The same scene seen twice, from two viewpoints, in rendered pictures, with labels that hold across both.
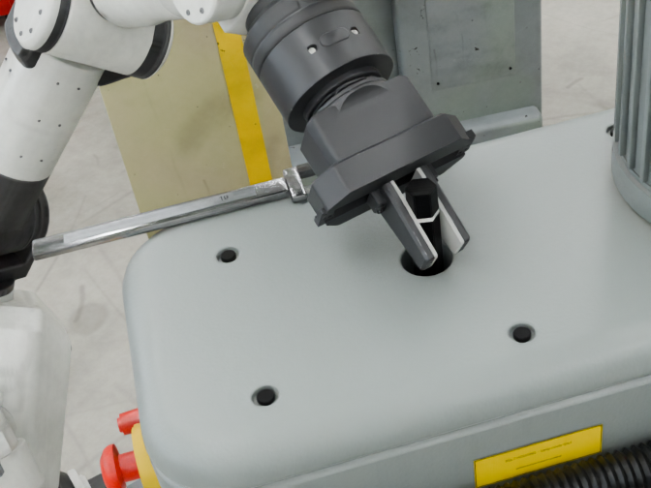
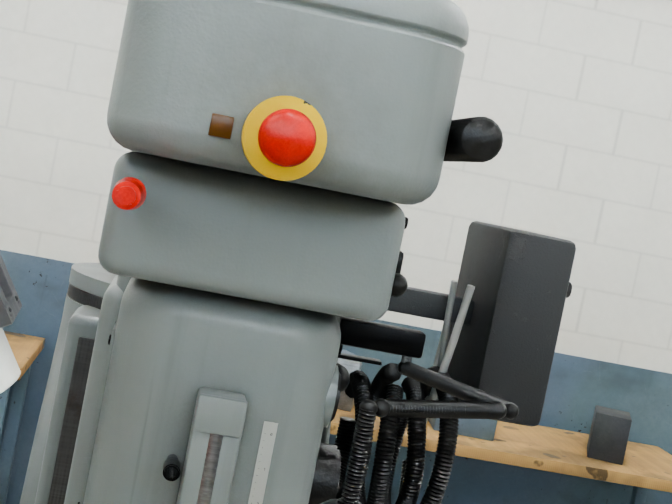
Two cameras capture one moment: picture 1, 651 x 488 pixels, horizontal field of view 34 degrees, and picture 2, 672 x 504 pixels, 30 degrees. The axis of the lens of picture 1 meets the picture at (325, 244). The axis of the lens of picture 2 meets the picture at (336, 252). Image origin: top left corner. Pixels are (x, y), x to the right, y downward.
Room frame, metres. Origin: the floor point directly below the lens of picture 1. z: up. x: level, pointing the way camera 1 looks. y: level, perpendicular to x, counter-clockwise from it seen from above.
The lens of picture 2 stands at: (0.48, 1.05, 1.73)
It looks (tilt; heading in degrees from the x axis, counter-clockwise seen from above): 3 degrees down; 270
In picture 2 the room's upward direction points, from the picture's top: 11 degrees clockwise
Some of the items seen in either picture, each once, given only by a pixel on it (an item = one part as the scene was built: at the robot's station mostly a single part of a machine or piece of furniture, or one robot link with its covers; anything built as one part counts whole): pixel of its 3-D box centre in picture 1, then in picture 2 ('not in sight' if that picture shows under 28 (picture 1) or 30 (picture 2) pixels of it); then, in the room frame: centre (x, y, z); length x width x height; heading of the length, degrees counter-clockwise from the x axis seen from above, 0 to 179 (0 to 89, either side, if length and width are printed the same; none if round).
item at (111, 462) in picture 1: (124, 468); (286, 138); (0.52, 0.18, 1.76); 0.04 x 0.03 x 0.04; 7
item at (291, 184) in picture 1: (187, 211); not in sight; (0.65, 0.10, 1.89); 0.24 x 0.04 x 0.01; 96
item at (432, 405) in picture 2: not in sight; (449, 409); (0.36, 0.08, 1.58); 0.17 x 0.01 x 0.01; 44
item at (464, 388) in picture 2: not in sight; (454, 387); (0.35, -0.04, 1.58); 0.17 x 0.01 x 0.01; 121
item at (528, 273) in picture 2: not in sight; (507, 318); (0.26, -0.41, 1.62); 0.20 x 0.09 x 0.21; 97
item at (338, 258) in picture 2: not in sight; (246, 227); (0.56, -0.11, 1.68); 0.34 x 0.24 x 0.10; 97
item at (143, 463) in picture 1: (154, 459); (284, 138); (0.53, 0.16, 1.76); 0.06 x 0.02 x 0.06; 7
